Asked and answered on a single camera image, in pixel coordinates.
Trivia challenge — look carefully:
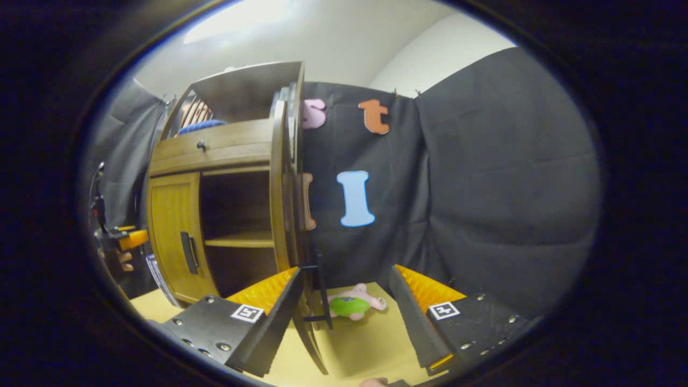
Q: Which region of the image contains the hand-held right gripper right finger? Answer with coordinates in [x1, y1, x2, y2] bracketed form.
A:
[388, 264, 538, 377]

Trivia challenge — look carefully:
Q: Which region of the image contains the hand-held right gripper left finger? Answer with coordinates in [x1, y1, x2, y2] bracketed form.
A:
[145, 266, 303, 378]

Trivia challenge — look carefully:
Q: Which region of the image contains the wooden cabinet door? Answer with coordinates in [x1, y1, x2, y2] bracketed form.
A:
[146, 172, 207, 306]
[269, 81, 334, 376]

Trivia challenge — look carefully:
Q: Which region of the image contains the black door handle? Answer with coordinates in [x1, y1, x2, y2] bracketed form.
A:
[180, 231, 200, 276]
[301, 253, 334, 329]

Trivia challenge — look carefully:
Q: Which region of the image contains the wooden double-door shoe cabinet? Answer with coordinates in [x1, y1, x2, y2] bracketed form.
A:
[145, 60, 307, 307]

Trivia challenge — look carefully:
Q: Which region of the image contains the wooden inner cabinet shelf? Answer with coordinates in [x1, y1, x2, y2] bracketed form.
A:
[204, 231, 276, 249]

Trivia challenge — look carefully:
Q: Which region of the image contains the wooden cabinet drawer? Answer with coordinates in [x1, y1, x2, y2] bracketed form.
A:
[149, 118, 275, 175]

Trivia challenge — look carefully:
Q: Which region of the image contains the blue spine book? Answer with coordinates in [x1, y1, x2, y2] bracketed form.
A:
[144, 253, 178, 308]

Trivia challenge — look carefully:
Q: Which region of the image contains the pink and green plush toy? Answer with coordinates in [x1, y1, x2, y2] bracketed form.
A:
[327, 283, 388, 321]

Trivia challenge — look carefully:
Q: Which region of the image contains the folded blue cloth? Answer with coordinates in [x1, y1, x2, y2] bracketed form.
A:
[177, 119, 227, 136]

